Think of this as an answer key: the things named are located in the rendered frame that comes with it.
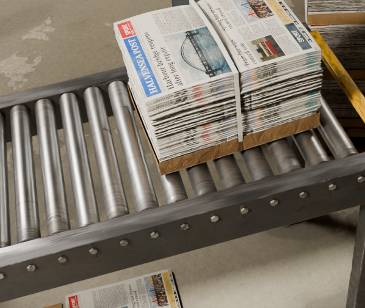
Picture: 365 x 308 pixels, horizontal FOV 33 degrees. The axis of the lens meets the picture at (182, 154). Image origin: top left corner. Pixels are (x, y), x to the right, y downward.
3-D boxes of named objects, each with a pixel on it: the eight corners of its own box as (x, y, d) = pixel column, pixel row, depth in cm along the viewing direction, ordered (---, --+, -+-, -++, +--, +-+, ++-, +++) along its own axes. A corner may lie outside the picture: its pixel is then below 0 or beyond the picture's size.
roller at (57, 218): (55, 107, 162) (50, 93, 159) (75, 247, 130) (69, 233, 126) (37, 112, 162) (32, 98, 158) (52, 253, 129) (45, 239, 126)
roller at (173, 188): (150, 84, 164) (147, 69, 161) (192, 216, 132) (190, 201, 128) (132, 88, 164) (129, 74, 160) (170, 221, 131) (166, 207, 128)
